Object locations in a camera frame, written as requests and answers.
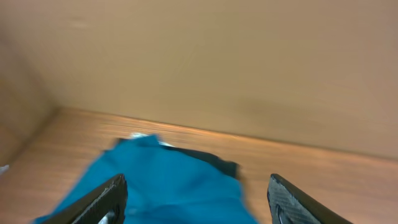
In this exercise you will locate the blue polo shirt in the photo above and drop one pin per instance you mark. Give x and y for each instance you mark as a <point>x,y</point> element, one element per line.
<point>213,200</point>

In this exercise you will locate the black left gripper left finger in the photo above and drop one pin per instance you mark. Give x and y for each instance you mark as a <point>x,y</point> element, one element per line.
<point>104,204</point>

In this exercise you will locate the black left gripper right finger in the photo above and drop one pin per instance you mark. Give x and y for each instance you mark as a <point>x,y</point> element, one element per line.
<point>290,205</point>

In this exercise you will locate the folded black garment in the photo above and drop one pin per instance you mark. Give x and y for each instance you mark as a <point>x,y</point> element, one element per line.
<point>153,157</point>

